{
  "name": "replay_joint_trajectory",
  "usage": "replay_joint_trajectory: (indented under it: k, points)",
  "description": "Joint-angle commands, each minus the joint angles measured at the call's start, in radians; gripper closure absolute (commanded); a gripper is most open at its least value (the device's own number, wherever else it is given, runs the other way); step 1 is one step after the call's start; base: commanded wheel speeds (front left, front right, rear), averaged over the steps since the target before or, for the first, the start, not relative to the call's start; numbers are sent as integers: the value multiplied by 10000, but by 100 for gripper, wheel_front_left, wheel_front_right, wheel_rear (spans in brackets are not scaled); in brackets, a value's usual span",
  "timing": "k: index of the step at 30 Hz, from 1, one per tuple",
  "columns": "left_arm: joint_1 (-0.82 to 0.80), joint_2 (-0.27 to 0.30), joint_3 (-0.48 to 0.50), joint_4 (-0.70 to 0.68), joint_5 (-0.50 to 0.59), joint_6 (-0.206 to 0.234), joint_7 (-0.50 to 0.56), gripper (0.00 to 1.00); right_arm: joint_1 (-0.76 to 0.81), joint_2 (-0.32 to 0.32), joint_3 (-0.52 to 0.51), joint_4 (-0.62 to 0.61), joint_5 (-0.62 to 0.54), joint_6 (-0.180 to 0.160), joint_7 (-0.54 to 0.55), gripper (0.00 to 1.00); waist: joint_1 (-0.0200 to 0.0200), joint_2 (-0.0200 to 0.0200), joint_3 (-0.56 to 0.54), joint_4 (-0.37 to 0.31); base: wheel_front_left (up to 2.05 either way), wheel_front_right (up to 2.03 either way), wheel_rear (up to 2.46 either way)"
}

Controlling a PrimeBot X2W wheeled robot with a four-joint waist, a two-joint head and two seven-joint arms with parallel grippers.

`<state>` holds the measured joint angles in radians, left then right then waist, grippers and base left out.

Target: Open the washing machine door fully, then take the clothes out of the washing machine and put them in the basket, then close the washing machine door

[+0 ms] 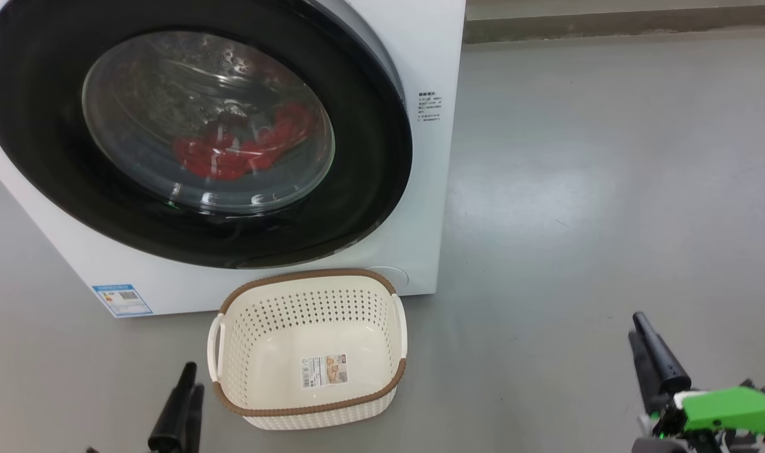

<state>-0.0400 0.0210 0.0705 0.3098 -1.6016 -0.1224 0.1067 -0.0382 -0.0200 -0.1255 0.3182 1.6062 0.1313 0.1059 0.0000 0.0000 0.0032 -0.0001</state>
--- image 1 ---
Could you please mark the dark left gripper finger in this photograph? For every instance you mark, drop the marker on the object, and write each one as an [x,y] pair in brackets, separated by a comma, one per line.
[195,421]
[172,421]

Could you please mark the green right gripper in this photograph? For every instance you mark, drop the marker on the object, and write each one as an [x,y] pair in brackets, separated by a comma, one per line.
[728,409]

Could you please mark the red garment with white trim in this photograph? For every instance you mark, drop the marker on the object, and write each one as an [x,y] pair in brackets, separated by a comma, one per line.
[209,160]

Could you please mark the black round glass washer door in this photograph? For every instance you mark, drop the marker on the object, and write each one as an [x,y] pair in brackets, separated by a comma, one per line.
[43,157]

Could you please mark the cream perforated basket brown rim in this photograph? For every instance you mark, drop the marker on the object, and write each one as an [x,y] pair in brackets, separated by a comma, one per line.
[319,418]

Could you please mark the white front-load washing machine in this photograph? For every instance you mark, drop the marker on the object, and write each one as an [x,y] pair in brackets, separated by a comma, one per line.
[420,189]

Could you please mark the blue energy label sticker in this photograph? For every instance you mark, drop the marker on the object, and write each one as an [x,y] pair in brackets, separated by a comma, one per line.
[123,301]

